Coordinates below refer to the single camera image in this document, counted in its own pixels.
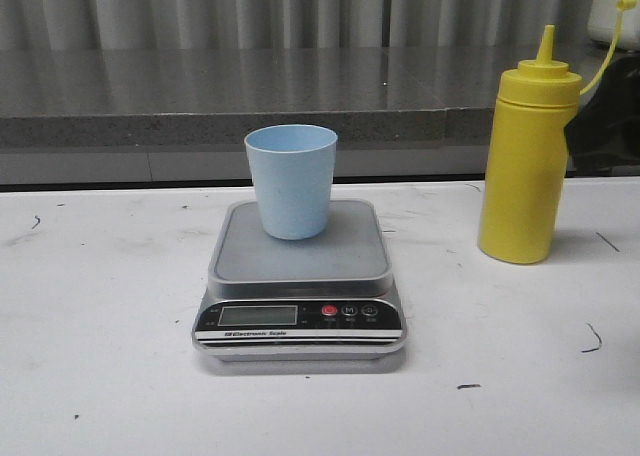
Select grey stone counter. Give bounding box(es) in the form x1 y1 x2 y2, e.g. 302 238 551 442
1 45 537 187

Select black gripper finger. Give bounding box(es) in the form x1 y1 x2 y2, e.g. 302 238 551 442
564 54 639 175

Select silver electronic kitchen scale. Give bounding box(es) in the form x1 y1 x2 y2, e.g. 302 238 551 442
192 199 407 374

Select light blue plastic cup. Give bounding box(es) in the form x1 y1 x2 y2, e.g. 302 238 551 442
244 124 338 240

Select yellow squeeze bottle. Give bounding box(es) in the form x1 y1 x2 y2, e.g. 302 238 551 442
476 0 637 266

